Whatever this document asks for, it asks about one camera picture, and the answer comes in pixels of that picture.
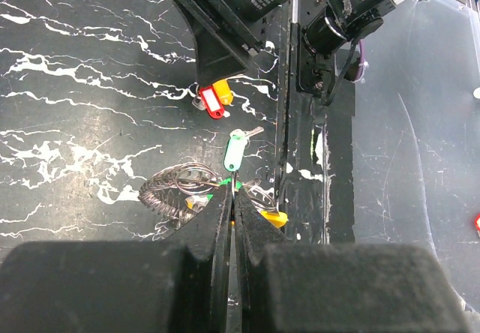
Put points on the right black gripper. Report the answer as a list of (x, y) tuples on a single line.
[(224, 32)]

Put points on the yellow key tag with key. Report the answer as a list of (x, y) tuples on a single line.
[(223, 91)]

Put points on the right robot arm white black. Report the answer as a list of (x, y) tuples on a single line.
[(337, 23)]

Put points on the yellow key tag on ring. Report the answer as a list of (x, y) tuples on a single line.
[(277, 218)]

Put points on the large keyring with yellow grip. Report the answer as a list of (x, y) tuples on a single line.
[(177, 194)]

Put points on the green key tag with key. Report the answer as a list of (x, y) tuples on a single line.
[(235, 149)]

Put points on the green key tag on ring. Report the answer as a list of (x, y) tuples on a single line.
[(213, 185)]

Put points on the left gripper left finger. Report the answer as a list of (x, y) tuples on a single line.
[(179, 284)]

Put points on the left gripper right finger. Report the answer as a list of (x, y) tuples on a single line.
[(292, 287)]

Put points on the black base frame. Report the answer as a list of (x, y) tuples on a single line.
[(314, 174)]

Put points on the red key tag with key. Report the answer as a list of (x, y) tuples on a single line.
[(207, 100)]

